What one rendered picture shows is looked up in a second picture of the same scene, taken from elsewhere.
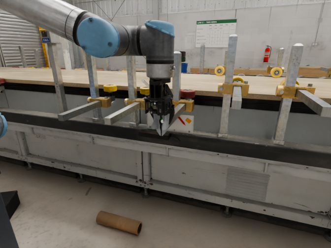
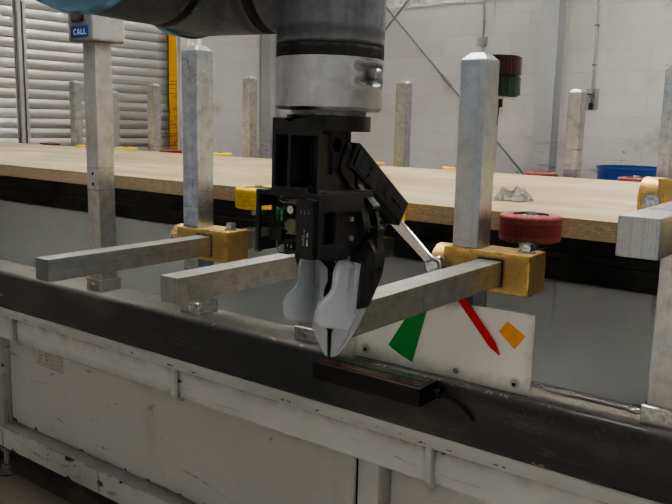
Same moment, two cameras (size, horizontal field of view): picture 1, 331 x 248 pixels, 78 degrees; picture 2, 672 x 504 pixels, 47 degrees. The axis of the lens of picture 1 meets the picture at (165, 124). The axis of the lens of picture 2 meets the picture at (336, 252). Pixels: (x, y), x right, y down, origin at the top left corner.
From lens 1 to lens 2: 0.23 m
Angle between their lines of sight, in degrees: 21
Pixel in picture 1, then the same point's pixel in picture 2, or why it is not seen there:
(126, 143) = (284, 412)
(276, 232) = not seen: outside the picture
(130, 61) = not seen: hidden behind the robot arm
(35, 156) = (26, 431)
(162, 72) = (320, 84)
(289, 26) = not seen: outside the picture
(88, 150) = (182, 431)
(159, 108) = (304, 231)
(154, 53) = (296, 15)
